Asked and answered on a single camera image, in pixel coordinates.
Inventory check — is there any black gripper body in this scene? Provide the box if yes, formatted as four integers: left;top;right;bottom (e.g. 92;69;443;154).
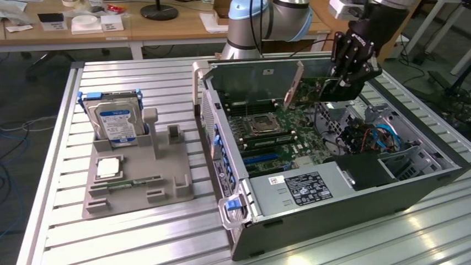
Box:
347;4;410;56

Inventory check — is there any graphics card with metal bracket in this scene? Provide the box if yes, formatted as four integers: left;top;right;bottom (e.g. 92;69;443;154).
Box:
283;60;363;109

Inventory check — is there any wooden cabinet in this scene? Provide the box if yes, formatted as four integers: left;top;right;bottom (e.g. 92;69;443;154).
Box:
307;0;423;64

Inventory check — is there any silver disk bay cage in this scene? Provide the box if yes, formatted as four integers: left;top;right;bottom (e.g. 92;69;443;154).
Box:
315;82;397;139

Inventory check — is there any black stand equipment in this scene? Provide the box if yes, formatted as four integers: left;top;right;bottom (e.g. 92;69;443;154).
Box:
429;54;471;125

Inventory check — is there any green motherboard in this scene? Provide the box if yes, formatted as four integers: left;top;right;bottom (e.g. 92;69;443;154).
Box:
225;96;343;177

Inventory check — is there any metal CPU socket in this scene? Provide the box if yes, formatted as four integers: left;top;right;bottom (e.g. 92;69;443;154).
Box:
247;113;285;136

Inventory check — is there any installed RAM stick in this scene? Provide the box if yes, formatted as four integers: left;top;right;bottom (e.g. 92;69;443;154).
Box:
241;135;297;147

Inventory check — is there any white paper stack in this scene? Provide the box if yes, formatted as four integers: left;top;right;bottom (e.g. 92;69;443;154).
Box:
199;12;230;34

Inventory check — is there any long PCIe expansion slot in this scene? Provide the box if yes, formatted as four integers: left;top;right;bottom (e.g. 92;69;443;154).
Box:
242;152;278;162
245;157;281;167

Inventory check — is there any grey power supply unit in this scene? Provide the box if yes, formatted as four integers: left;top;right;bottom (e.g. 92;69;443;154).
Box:
242;161;363;218

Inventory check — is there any black round lamp base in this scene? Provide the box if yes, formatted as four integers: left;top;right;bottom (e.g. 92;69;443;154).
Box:
140;0;181;20

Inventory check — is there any open black PC case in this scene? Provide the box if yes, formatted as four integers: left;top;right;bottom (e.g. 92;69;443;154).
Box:
194;49;470;262

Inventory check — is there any plain white labelled box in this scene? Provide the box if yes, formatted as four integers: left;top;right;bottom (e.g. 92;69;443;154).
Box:
99;14;124;33

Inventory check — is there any grey parts rack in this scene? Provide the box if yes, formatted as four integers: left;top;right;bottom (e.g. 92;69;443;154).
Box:
82;108;195;221

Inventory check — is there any hard disk with blue rails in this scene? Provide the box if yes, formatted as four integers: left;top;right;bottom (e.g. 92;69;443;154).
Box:
76;88;149;151

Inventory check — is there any white box with round insert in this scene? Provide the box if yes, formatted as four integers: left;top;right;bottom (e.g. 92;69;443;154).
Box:
70;15;104;35

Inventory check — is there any loose green RAM stick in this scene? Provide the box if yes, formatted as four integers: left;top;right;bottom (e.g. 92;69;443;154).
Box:
106;178;158;190

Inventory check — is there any CPU with silver lid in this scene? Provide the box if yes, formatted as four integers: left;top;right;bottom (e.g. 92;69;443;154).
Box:
95;157;126;181

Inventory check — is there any wooden desk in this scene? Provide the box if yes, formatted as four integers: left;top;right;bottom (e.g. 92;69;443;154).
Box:
0;0;333;53

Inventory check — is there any white box with black lid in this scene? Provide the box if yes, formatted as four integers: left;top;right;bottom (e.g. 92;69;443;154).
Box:
38;13;68;31

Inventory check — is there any black office chair base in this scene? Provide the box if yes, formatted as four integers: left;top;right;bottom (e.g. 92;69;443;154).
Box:
22;48;111;82

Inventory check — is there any white paper tag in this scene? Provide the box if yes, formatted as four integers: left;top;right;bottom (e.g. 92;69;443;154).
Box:
4;24;34;33

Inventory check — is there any clear plastic bag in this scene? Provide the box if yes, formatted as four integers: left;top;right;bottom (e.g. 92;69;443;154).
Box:
0;0;36;25

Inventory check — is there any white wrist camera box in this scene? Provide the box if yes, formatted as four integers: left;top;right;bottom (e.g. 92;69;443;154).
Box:
330;0;366;20

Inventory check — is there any blue disk wire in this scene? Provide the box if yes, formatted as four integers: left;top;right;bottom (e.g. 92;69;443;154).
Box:
370;124;403;154

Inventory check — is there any red disk wire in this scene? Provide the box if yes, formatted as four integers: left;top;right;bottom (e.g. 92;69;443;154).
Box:
362;127;374;152

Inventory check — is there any white table frame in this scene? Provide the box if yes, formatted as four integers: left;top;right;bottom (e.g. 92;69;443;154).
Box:
403;0;471;76

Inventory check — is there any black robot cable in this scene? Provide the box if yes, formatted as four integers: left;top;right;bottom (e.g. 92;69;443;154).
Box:
249;0;265;57

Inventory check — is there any silver disk bay bracket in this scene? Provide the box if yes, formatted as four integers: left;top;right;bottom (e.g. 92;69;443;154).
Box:
378;145;442;183

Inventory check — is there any black plastic air duct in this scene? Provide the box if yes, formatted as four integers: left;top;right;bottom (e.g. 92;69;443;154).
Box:
337;153;399;192

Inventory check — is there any white floor cable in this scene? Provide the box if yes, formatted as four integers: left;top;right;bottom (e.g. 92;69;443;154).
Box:
0;115;56;133

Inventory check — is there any blue floor cable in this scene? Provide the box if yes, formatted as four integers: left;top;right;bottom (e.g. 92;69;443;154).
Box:
0;129;31;238

